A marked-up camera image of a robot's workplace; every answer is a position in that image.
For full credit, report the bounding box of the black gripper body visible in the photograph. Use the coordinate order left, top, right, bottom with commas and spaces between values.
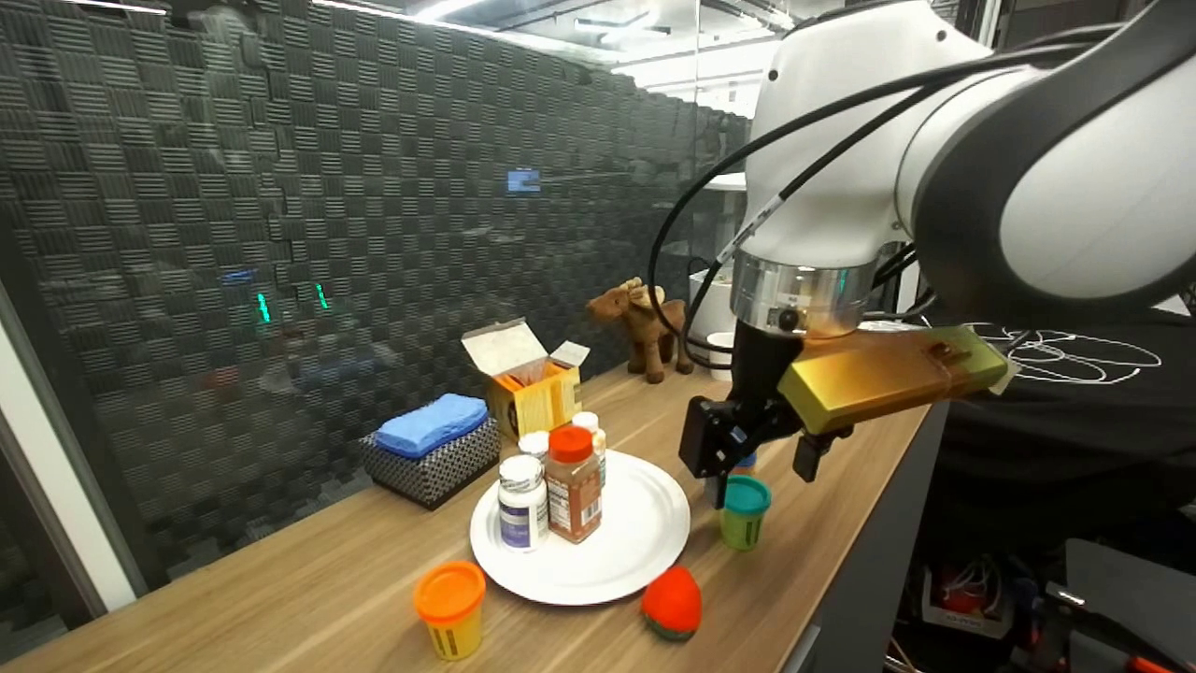
724, 313, 814, 442

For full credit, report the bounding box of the green dough can teal lid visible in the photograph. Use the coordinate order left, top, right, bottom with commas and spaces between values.
717, 474, 776, 554

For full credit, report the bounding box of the white bottle green label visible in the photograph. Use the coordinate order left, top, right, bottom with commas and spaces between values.
570, 407, 608, 454

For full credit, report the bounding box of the brown spice bottle orange lid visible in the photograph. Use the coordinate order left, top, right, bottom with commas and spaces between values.
542, 424, 608, 550

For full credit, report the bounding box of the white pill bottle blue label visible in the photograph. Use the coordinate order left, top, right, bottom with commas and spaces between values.
494, 454, 553, 554

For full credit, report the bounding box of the white paper plate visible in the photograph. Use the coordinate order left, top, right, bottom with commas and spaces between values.
466, 445, 696, 615

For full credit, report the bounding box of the white paper cup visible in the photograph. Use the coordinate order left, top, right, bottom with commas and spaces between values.
704, 326, 739, 378

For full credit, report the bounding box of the white indoor garden appliance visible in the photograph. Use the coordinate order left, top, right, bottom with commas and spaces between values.
683, 164, 752, 336

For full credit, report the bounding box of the brown moose plush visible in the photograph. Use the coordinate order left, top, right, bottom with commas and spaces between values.
583, 272, 696, 389

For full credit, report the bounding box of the red toy strawberry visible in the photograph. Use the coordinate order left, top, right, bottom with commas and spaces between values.
637, 560, 707, 647

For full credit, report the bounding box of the open yellow cardboard box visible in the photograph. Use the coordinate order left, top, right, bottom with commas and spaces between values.
455, 313, 596, 442

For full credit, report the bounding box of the blue folded cloth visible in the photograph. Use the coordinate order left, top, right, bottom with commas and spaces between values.
372, 389, 494, 465

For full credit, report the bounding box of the grey woven basket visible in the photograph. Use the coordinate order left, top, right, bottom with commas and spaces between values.
360, 419, 504, 513

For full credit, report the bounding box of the yellow dough can orange lid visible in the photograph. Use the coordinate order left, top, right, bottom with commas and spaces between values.
410, 559, 494, 667

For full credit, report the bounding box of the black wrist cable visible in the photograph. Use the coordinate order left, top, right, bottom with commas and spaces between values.
643, 35, 1099, 374

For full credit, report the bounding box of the red cable bundle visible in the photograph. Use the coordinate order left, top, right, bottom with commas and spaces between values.
926, 554, 1041, 638

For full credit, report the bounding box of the thin white wire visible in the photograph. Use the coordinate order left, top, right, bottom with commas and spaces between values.
970, 319, 1170, 389

